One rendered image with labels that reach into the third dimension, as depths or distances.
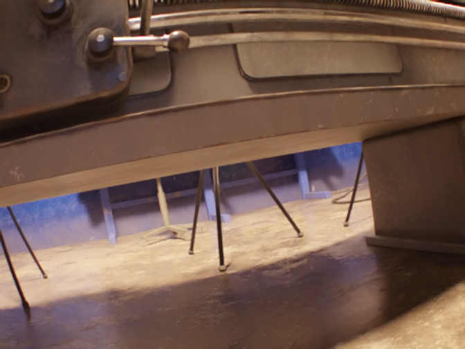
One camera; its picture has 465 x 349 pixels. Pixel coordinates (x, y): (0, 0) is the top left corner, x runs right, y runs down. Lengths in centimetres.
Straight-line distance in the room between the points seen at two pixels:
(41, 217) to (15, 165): 347
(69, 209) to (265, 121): 348
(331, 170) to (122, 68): 411
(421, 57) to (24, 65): 98
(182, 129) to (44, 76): 24
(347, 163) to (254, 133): 415
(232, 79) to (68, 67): 35
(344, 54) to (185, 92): 38
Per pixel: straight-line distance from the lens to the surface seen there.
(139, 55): 70
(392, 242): 144
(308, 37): 82
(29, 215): 408
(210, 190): 395
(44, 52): 63
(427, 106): 84
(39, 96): 61
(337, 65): 93
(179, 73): 79
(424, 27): 108
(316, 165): 452
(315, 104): 67
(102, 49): 57
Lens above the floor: 35
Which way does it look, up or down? 1 degrees up
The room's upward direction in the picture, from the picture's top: 11 degrees counter-clockwise
